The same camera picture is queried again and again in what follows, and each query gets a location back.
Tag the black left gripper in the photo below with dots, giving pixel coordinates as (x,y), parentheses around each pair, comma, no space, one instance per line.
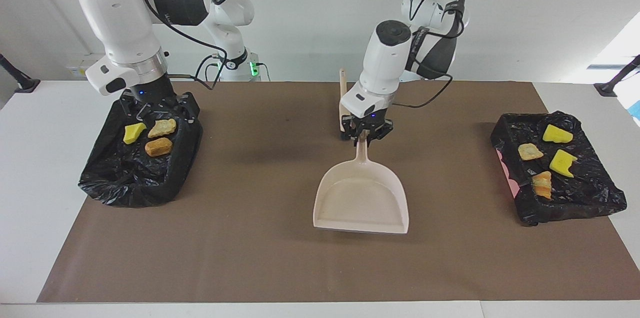
(370,121)

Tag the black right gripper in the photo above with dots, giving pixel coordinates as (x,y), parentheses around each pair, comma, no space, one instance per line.
(155,92)

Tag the long flaky croissant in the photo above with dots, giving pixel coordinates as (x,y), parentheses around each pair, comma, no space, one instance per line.
(162,128)

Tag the yellow sponge wedge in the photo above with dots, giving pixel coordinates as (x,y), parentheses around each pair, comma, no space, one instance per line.
(133,132)

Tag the brown bread loaf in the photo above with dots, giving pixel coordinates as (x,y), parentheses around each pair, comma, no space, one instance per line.
(159,146)

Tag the beige hand brush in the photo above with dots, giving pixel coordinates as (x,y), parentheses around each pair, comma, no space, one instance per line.
(343,92)

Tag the beige plastic dustpan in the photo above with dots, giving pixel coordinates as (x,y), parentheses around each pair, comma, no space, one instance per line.
(362,203)

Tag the pale flaky pastry piece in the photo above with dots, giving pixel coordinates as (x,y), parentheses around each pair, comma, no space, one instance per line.
(529,151)

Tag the small round croissant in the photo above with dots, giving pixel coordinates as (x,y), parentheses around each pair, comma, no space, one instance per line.
(542,185)

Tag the yellow sponge piece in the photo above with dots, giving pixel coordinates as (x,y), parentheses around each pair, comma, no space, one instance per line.
(556,134)
(562,164)

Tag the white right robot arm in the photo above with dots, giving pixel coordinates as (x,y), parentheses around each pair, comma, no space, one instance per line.
(125,22)

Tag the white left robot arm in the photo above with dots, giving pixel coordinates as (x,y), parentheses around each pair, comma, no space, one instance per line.
(385,67)

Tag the black bag lined pink bin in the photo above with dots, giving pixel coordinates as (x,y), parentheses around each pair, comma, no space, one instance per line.
(575,198)

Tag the brown table mat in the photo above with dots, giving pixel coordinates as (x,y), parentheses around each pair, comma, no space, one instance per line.
(320,268)

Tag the blue object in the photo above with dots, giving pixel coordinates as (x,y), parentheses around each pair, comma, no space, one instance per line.
(636,109)

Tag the white wall socket box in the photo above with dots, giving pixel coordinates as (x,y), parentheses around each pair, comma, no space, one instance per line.
(80,67)

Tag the black camera stand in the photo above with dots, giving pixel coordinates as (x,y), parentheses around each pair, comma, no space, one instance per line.
(610,86)
(22,83)

